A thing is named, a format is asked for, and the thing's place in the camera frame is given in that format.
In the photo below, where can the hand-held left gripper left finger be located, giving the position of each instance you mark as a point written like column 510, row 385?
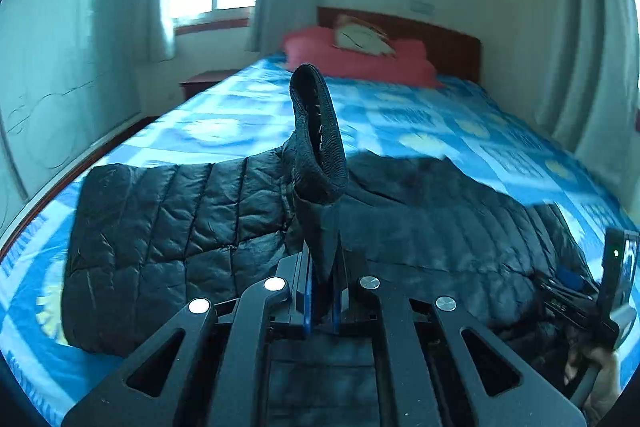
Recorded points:
column 307, row 312

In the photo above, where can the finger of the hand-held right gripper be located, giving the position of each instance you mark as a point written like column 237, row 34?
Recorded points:
column 562, row 284

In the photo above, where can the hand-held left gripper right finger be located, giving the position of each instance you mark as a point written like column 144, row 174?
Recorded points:
column 338, row 314

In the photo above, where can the black puffer jacket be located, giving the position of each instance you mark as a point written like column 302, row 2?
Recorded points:
column 175, row 227

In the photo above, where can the person's right hand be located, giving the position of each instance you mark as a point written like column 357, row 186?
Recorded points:
column 605, row 387

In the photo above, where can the blue patterned bed sheet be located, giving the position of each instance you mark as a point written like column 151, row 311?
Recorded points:
column 400, row 117

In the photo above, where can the wooden nightstand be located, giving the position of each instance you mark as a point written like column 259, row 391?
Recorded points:
column 205, row 82

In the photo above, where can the wooden bed headboard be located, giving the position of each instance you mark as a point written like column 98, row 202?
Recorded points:
column 450, row 52

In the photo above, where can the red pillow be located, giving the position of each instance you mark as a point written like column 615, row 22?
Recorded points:
column 320, row 52

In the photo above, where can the cream cartoon pillow cloth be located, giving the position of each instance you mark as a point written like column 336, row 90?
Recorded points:
column 360, row 38

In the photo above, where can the frosted glass wardrobe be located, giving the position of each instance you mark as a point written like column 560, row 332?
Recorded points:
column 60, row 57

